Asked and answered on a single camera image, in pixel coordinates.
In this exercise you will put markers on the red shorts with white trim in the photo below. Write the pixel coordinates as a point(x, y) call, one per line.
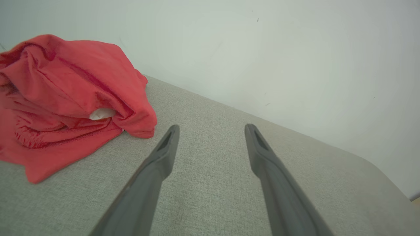
point(65, 82)

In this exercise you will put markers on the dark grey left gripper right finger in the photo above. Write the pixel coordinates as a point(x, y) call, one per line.
point(282, 196)

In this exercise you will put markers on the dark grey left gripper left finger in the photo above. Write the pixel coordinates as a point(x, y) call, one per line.
point(141, 196)

